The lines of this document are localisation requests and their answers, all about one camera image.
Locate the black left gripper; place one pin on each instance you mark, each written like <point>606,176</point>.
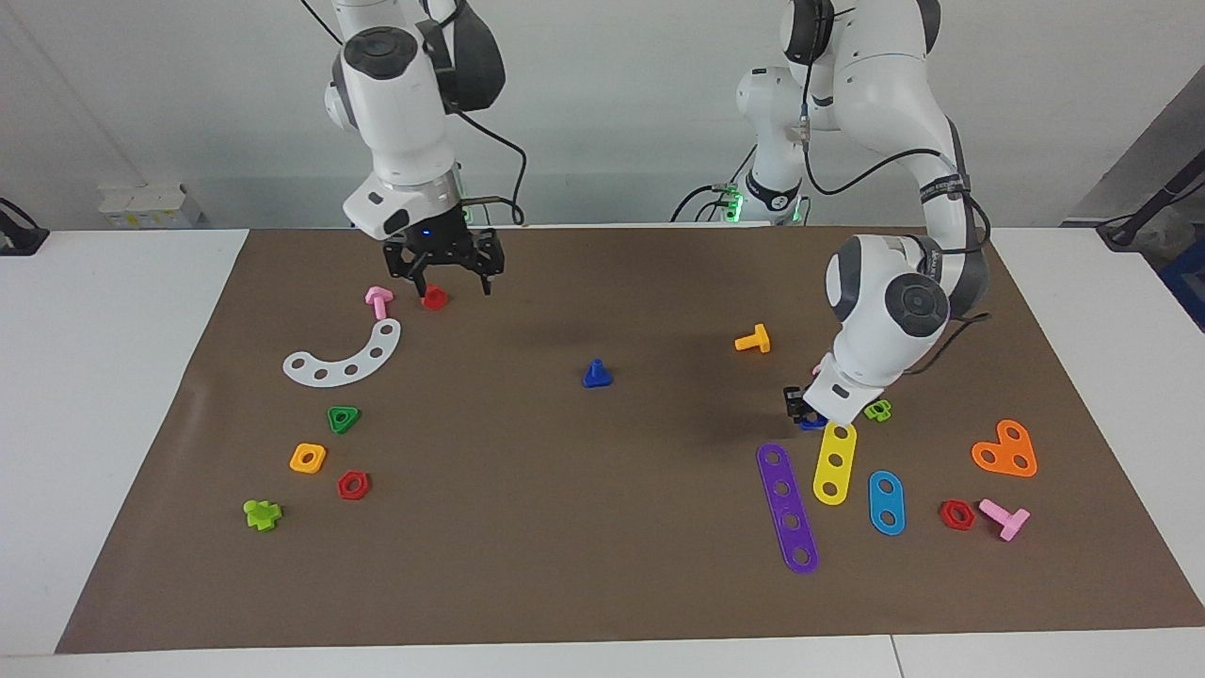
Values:
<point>796,396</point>

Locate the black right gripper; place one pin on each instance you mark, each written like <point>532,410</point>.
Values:
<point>442,245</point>

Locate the blue square nut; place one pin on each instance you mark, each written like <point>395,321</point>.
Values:
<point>813,424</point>

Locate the blue triangle-head bolt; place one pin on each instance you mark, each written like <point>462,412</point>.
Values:
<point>597,376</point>

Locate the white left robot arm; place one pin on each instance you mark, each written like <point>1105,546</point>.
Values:
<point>885,311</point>

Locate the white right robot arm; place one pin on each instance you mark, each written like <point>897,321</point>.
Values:
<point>395,94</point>

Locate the red plastic bolt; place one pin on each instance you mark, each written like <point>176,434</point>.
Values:
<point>435,299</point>

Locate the yellow three-hole plate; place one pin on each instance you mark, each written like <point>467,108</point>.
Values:
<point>837,450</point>

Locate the pink plastic bolt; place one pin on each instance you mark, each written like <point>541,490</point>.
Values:
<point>378,301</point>
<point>1007,520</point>

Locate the orange plastic bolt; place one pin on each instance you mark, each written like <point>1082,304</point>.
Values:
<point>753,341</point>

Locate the lime cross nut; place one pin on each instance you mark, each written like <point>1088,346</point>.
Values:
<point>883,411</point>

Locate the purple four-hole plate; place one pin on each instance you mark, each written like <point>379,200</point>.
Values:
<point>786,506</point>

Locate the white curved perforated plate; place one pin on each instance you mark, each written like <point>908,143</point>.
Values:
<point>363,361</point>

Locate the blue two-hole plate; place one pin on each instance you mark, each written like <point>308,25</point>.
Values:
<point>886,503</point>

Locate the green triangle nut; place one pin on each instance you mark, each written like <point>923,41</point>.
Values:
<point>353,414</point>

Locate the red hex nut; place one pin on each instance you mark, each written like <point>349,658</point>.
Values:
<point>944,518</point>
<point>365,482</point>

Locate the orange three-hole angle plate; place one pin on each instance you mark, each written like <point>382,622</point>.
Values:
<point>1005,450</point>

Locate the brown table mat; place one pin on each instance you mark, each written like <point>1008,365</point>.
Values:
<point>602,508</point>

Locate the orange square nut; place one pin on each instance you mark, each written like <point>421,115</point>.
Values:
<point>318,466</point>

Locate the lime cross-head bolt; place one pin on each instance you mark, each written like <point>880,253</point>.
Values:
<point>261,516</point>

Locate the white cardboard boxes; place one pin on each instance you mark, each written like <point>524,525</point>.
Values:
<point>151,207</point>

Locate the blue plastic crate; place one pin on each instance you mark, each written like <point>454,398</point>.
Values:
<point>1188,282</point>

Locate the black stand pole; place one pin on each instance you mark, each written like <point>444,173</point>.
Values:
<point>1158,202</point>

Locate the black table clamp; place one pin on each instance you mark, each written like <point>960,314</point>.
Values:
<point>19,235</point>

